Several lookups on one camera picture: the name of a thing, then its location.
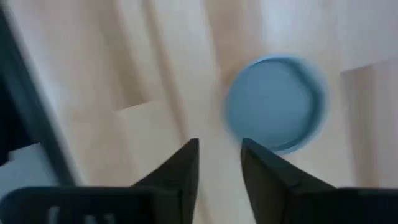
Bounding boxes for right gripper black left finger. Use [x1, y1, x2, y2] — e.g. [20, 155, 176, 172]
[0, 138, 200, 224]

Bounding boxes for black aluminium table frame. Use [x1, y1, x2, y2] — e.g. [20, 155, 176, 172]
[0, 6, 78, 187]

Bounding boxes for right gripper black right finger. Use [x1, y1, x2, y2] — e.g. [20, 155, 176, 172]
[241, 138, 398, 224]

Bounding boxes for blue-grey lidded tin can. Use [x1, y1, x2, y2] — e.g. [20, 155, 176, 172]
[222, 53, 329, 156]

